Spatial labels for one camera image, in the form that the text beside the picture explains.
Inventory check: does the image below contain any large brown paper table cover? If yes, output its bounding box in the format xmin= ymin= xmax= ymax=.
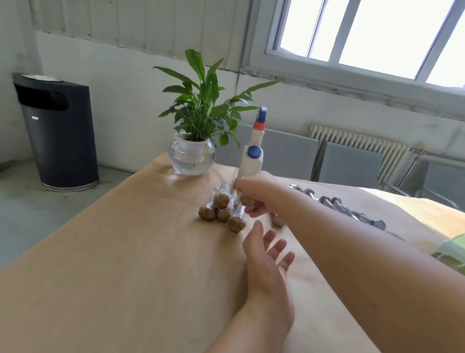
xmin=0 ymin=153 xmax=465 ymax=353

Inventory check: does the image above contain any pile of steel bolts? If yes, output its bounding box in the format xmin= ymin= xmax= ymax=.
xmin=289 ymin=184 xmax=388 ymax=231

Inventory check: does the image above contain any grey chair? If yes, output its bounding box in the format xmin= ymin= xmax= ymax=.
xmin=250 ymin=127 xmax=321 ymax=181
xmin=418 ymin=160 xmax=465 ymax=212
xmin=317 ymin=142 xmax=384 ymax=189
xmin=216 ymin=124 xmax=251 ymax=168

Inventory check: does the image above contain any white radiator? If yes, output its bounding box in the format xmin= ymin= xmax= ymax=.
xmin=309 ymin=124 xmax=409 ymax=183

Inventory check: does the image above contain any green leafy plant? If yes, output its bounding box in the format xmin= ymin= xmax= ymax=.
xmin=153 ymin=48 xmax=280 ymax=146

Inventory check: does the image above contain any green spray bottle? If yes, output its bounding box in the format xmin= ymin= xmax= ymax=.
xmin=432 ymin=233 xmax=465 ymax=274

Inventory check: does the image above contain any person's right hand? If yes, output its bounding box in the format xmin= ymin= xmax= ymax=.
xmin=234 ymin=171 xmax=293 ymax=219

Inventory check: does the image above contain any black trash bin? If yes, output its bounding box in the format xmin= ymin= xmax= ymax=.
xmin=11 ymin=73 xmax=100 ymax=193

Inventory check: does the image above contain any white vertical blind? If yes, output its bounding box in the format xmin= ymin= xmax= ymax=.
xmin=29 ymin=0 xmax=255 ymax=72

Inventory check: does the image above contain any white framed window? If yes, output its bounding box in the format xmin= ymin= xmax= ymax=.
xmin=243 ymin=0 xmax=465 ymax=121

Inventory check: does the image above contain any person's left hand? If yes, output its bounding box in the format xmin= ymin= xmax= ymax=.
xmin=242 ymin=220 xmax=296 ymax=332

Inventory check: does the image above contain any round glass vase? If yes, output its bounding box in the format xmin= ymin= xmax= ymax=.
xmin=169 ymin=133 xmax=217 ymax=176

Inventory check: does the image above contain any person's right forearm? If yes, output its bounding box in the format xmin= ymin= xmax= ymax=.
xmin=275 ymin=185 xmax=465 ymax=353

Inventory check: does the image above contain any white glue bottle blue cap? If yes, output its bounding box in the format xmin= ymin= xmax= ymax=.
xmin=237 ymin=107 xmax=268 ymax=179

